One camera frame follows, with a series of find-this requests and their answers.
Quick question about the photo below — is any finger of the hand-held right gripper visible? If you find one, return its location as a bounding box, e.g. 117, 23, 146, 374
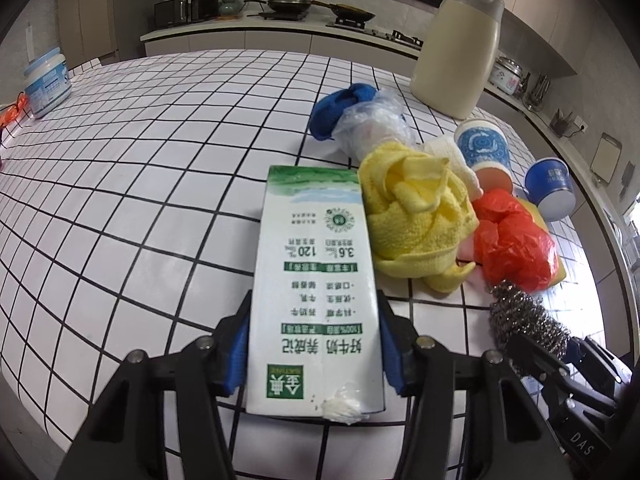
505, 332, 573, 386
567, 335, 633, 386

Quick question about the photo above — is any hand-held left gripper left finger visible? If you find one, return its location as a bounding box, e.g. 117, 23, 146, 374
55, 290, 253, 480

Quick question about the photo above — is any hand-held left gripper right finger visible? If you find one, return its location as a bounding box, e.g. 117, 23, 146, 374
377, 290, 576, 480

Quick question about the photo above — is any steel wool scrubber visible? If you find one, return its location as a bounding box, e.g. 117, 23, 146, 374
487, 280, 571, 378

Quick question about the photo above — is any white and green milk carton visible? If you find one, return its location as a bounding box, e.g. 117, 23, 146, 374
245, 165, 387, 423

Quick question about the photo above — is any red plastic bag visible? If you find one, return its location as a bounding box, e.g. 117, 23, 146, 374
472, 189, 557, 293

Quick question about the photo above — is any white paper towel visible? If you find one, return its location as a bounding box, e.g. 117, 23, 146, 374
417, 137, 485, 201

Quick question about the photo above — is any large cream jug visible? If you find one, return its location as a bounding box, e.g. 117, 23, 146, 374
410, 0, 505, 120

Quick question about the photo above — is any yellow sponge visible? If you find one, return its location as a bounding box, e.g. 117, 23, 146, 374
515, 197, 568, 288

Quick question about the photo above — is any yellow cloth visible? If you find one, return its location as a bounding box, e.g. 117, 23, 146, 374
357, 141, 480, 293

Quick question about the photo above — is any black hanging item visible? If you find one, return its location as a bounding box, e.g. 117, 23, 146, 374
619, 160, 635, 201

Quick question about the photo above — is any white cutting board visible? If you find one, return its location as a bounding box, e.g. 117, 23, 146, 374
590, 133, 623, 183

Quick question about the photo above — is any white paper cup blue pattern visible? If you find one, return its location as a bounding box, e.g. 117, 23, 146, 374
454, 119, 515, 196

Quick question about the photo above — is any knife holder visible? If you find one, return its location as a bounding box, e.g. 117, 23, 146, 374
550, 110, 576, 137

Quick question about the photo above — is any clear plastic bag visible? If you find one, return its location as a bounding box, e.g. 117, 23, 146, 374
332, 89, 418, 158

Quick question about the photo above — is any blue cloth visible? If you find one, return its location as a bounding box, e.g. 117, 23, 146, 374
308, 82, 381, 142

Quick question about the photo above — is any utensil holder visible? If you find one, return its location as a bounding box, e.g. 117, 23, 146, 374
520, 72, 551, 111

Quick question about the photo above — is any white rice cooker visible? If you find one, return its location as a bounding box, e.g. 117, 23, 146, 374
489, 55, 523, 93

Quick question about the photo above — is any white tub with blue label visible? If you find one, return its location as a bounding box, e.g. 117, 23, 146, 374
22, 47, 73, 120

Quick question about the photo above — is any orange object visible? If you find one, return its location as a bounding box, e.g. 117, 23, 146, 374
0, 91, 27, 131

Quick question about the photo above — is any black countertop appliance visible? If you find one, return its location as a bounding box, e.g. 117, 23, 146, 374
154, 0, 220, 27

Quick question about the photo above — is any frying pan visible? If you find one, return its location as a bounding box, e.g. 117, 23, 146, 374
312, 0, 376, 23

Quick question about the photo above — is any pot with lid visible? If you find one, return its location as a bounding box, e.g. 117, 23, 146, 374
266, 0, 316, 13

